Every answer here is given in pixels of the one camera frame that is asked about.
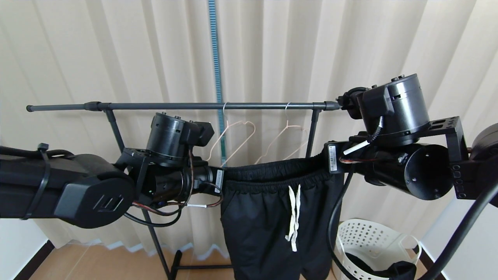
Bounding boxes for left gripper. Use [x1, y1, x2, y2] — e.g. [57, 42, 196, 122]
[150, 165, 225, 203]

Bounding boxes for beige curtain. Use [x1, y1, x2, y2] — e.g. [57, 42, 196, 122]
[0, 0, 498, 259]

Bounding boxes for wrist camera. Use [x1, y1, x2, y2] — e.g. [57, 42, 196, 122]
[189, 121, 215, 147]
[337, 86, 369, 120]

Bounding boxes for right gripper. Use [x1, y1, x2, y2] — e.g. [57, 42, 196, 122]
[325, 134, 455, 201]

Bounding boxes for black shorts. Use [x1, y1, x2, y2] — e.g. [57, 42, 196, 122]
[220, 154, 345, 280]

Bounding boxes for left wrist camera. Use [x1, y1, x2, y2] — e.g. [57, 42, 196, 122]
[189, 121, 215, 147]

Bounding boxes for black clothes rack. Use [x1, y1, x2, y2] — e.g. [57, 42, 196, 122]
[26, 100, 343, 280]

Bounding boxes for pink clothes hanger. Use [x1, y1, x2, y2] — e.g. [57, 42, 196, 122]
[205, 102, 256, 168]
[255, 102, 309, 166]

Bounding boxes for white laundry basket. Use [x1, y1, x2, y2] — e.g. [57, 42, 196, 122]
[334, 219, 423, 280]

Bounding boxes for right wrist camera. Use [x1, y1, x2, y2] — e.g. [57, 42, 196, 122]
[337, 86, 369, 120]

